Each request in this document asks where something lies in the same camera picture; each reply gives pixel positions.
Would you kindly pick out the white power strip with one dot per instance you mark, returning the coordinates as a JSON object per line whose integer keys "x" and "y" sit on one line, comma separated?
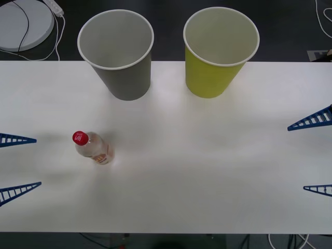
{"x": 55, "y": 6}

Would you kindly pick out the yellow-green plastic bin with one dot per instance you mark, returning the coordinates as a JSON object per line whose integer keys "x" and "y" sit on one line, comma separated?
{"x": 207, "y": 80}

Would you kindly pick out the white round disc base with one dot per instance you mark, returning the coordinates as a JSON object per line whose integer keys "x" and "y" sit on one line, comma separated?
{"x": 10, "y": 26}

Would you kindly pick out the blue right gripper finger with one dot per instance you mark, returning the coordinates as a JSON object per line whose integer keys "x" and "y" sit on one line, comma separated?
{"x": 317, "y": 119}
{"x": 323, "y": 190}

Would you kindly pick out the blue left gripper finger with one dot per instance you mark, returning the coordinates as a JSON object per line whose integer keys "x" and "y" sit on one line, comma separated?
{"x": 13, "y": 193}
{"x": 13, "y": 140}

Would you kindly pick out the clear bottle with red cap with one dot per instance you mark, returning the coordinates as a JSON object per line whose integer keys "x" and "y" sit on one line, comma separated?
{"x": 96, "y": 150}

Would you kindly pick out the grey plastic bin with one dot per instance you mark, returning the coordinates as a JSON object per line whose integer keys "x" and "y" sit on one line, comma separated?
{"x": 129, "y": 80}

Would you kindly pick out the grey marker plate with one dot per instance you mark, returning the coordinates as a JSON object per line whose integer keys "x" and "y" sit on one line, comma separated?
{"x": 315, "y": 55}

